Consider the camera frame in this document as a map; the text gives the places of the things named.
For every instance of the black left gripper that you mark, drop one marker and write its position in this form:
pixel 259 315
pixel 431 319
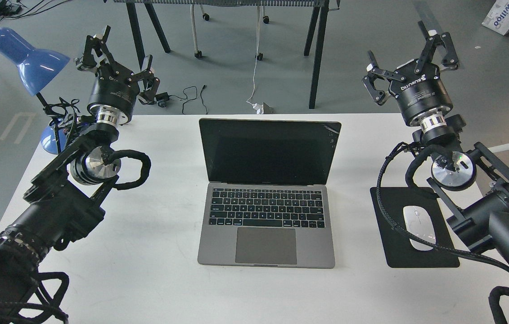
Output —
pixel 115 86

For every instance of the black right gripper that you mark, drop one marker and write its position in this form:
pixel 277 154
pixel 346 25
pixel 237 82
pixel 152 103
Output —
pixel 421 94

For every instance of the grey laptop computer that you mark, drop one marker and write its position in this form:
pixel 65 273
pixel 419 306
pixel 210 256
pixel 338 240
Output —
pixel 267 201

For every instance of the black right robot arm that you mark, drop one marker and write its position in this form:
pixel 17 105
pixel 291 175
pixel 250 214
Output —
pixel 474 184

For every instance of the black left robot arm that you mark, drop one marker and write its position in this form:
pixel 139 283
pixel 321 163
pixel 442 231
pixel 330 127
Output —
pixel 66 196

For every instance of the blue desk lamp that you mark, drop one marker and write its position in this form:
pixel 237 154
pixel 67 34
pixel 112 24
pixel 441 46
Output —
pixel 37 68

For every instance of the white cardboard box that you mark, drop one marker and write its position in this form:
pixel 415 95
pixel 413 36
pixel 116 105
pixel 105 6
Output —
pixel 497 19

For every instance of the white computer mouse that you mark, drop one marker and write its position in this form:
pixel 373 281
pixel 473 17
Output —
pixel 419 223

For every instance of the black mouse pad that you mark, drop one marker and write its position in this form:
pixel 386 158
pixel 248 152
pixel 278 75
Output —
pixel 398 250

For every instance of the black metal frame table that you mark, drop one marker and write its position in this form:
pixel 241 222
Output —
pixel 170 24

